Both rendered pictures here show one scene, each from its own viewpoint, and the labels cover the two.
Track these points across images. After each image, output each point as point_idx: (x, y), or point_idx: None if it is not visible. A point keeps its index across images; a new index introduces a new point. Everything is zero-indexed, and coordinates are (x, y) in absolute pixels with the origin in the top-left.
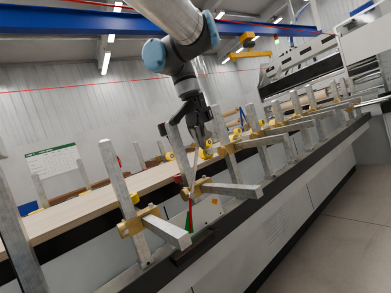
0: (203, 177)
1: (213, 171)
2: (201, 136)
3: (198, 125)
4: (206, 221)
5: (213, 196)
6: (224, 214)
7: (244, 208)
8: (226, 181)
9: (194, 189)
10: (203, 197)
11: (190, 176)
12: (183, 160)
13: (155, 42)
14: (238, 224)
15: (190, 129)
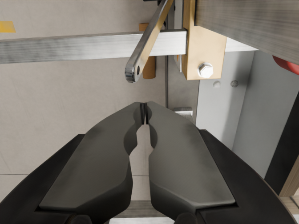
0: (203, 66)
1: (282, 154)
2: (94, 134)
3: (45, 211)
4: (175, 10)
5: (179, 57)
6: (171, 56)
7: (166, 94)
8: (255, 149)
9: (187, 3)
10: (271, 83)
11: (203, 11)
12: (230, 1)
13: None
14: (165, 68)
15: (223, 195)
